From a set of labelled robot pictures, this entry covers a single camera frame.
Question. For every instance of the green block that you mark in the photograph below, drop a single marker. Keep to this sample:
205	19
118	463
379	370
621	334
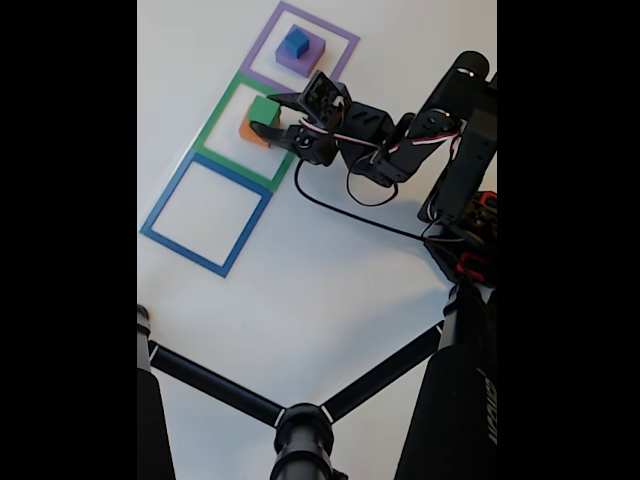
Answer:
263	111

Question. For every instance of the orange block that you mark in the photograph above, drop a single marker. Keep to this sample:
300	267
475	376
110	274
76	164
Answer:
247	132

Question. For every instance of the purple block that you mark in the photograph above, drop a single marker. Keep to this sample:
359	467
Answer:
312	55

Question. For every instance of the small blue cube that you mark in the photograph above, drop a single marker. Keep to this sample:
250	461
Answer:
296	42

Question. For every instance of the black red table clamp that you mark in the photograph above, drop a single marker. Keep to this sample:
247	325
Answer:
472	265

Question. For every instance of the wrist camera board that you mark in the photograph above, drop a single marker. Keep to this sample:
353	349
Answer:
324	97

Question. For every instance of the purple square frame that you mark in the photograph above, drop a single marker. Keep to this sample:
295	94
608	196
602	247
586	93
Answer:
340	55

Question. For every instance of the green square frame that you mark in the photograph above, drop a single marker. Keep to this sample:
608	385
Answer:
212	112

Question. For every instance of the blue square frame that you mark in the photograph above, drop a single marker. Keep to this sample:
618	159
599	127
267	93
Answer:
200	255

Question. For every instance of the black camera tripod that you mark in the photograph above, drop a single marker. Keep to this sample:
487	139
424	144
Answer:
300	425

